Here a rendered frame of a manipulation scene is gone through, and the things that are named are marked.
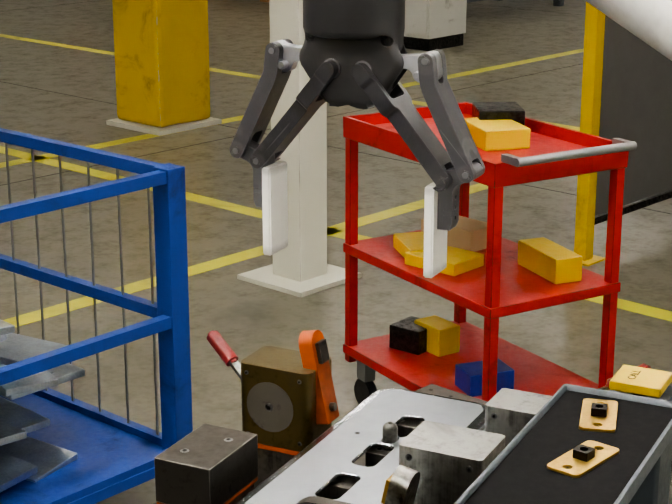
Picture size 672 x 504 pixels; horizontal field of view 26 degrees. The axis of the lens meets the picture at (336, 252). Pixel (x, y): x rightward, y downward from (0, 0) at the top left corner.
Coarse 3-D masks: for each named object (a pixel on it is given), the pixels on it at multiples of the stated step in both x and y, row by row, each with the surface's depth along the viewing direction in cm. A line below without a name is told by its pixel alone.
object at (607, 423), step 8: (584, 400) 161; (592, 400) 161; (600, 400) 161; (608, 400) 161; (584, 408) 158; (592, 408) 156; (600, 408) 156; (608, 408) 158; (616, 408) 158; (584, 416) 156; (592, 416) 156; (600, 416) 156; (608, 416) 156; (616, 416) 156; (584, 424) 154; (592, 424) 154; (600, 424) 155; (608, 424) 154; (608, 432) 153
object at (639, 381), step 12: (624, 372) 170; (636, 372) 170; (648, 372) 170; (660, 372) 170; (612, 384) 167; (624, 384) 167; (636, 384) 166; (648, 384) 166; (660, 384) 166; (660, 396) 165
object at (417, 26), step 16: (416, 0) 1172; (432, 0) 1167; (448, 0) 1183; (464, 0) 1199; (416, 16) 1175; (432, 16) 1171; (448, 16) 1187; (464, 16) 1203; (416, 32) 1179; (432, 32) 1175; (448, 32) 1191; (464, 32) 1207; (416, 48) 1186; (432, 48) 1181
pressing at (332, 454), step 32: (352, 416) 198; (384, 416) 198; (416, 416) 198; (448, 416) 198; (480, 416) 197; (320, 448) 188; (352, 448) 188; (288, 480) 179; (320, 480) 179; (384, 480) 179
